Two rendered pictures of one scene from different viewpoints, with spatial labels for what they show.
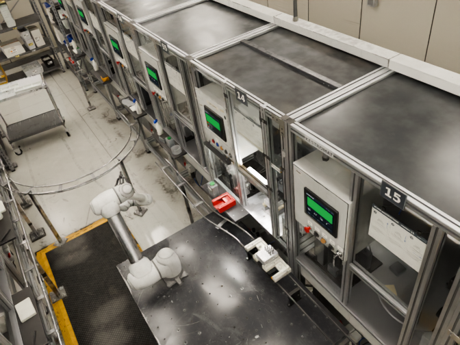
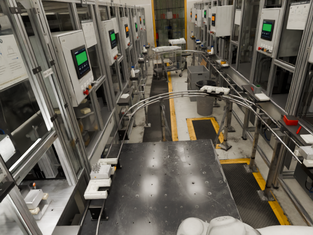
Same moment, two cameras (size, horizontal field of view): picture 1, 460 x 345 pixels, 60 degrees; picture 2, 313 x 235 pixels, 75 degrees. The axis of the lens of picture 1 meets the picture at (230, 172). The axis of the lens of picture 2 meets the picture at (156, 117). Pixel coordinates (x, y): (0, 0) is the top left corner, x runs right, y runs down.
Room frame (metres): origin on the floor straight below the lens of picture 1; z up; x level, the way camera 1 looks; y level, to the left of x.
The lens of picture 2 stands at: (2.51, 0.78, 1.88)
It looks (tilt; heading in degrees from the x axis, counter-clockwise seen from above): 27 degrees down; 211
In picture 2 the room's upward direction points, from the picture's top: 5 degrees counter-clockwise
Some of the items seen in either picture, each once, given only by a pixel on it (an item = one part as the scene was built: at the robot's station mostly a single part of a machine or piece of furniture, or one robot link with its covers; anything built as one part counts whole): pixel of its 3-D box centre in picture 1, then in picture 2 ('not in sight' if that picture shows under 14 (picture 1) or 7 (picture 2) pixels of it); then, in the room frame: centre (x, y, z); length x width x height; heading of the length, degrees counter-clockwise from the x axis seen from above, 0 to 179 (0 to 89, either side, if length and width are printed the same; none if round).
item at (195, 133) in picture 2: not in sight; (204, 131); (-0.42, -0.04, 0.01); 1.00 x 0.55 x 0.01; 27
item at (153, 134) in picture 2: not in sight; (161, 86); (-2.28, -1.83, 0.01); 5.85 x 0.59 x 0.01; 27
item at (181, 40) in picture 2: not in sight; (177, 52); (-4.53, -2.29, 0.48); 0.84 x 0.58 x 0.97; 35
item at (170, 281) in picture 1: (173, 273); not in sight; (1.90, 0.56, 0.71); 0.22 x 0.18 x 0.06; 27
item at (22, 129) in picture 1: (28, 112); not in sight; (5.34, 2.75, 0.47); 0.84 x 0.53 x 0.94; 111
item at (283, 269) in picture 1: (267, 260); (103, 178); (1.77, -0.16, 0.84); 0.36 x 0.14 x 0.10; 27
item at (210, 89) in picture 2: not in sight; (214, 91); (-0.16, 0.15, 0.84); 0.37 x 0.14 x 0.10; 85
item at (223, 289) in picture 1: (220, 296); (158, 203); (1.66, 0.22, 0.66); 1.50 x 1.06 x 0.04; 27
